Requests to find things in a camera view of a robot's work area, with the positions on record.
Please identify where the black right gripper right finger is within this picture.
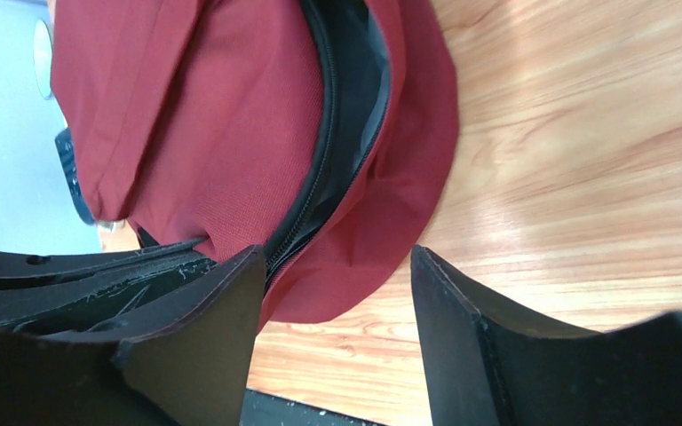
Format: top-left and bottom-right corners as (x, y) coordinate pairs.
(411, 246), (682, 425)

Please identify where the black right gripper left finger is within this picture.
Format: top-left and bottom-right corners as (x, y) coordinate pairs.
(0, 246), (266, 425)

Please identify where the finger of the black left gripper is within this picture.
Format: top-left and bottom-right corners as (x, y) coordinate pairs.
(0, 241), (216, 335)

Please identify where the red backpack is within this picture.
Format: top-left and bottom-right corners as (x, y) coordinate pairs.
(52, 1), (459, 323)

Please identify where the dark blue leaf plate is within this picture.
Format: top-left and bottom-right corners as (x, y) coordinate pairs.
(54, 128), (96, 225)

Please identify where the light green ceramic bowl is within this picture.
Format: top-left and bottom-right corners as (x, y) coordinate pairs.
(33, 20), (53, 99)

